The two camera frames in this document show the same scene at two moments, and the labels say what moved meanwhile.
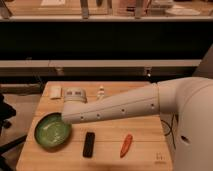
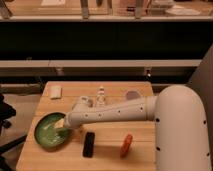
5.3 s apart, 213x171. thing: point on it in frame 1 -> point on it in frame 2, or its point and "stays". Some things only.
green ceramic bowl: [51, 131] stays
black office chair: [6, 112] stays
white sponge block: [56, 92] stays
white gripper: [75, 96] -> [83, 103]
